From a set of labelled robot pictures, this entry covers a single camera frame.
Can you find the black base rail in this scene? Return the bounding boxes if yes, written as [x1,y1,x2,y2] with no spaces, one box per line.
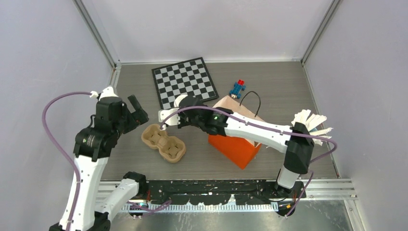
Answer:
[116,178,306,206]

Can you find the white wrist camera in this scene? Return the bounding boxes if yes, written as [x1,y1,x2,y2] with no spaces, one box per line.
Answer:
[158,107,180,130]
[89,86,118,101]

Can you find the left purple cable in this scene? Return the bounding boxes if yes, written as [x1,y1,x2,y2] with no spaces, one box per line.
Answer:
[42,91,173,231]

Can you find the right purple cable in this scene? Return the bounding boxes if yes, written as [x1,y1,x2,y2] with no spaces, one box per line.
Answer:
[159,106,338,218]

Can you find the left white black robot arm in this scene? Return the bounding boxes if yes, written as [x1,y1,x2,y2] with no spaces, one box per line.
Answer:
[49,95,149,231]

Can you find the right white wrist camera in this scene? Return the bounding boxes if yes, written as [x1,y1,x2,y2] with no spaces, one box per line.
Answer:
[158,107,180,130]

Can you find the black white chessboard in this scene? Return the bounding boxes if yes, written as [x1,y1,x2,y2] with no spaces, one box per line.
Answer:
[152,57,219,110]

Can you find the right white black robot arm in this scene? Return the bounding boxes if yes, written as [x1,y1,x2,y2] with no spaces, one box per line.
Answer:
[174,94,315,198]

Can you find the orange paper bag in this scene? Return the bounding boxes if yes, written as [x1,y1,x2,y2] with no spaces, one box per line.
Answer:
[208,96,263,169]

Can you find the white paper-wrapped straws bundle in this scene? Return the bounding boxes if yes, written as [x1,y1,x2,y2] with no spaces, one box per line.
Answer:
[292,109,332,139]

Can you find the purple cable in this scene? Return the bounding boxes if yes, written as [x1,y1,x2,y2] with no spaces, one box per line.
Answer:
[159,106,338,218]
[42,91,173,231]

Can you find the brown pulp cup carrier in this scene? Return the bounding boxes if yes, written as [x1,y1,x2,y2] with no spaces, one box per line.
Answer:
[141,124,187,163]

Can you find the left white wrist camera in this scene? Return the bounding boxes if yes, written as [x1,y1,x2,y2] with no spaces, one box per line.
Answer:
[89,86,118,101]

